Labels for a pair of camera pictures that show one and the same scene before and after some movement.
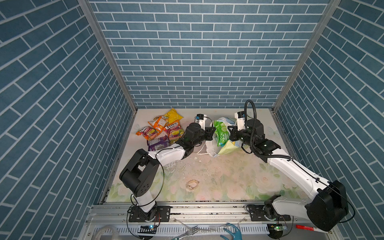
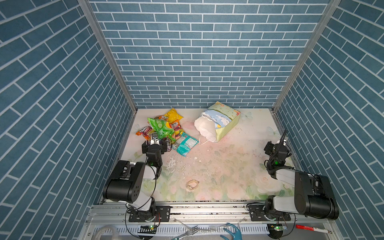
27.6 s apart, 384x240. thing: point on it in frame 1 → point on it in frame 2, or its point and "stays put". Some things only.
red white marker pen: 310,228 stays put
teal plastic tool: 237,235 stays put
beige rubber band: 188,187 stays put
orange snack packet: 149,133 stays put
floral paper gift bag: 230,147 → 216,122
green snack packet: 221,133 → 161,128
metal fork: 192,231 stays put
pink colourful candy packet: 174,131 stays put
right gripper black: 233,132 → 269,147
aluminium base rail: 225,213 stays put
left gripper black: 208,134 → 144,148
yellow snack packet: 173,116 stays put
